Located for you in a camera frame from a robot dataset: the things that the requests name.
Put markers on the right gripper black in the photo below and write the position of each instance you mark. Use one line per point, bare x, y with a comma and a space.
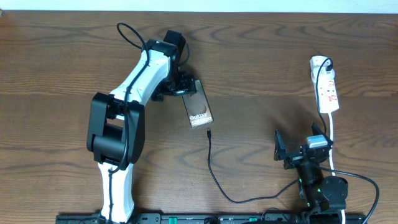
280, 154

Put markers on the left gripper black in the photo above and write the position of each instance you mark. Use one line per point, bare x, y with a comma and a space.
189, 86

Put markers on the Galaxy smartphone with bronze screen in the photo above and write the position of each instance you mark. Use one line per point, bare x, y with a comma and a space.
197, 107

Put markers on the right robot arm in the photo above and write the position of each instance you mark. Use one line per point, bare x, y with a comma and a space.
325, 196

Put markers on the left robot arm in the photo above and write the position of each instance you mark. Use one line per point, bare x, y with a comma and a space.
116, 130

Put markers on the black USB charger plug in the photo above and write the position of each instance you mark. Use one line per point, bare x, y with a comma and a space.
329, 67

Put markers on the white power strip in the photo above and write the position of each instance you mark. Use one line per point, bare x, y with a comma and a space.
324, 84

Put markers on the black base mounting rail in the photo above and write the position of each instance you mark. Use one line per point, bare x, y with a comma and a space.
156, 218

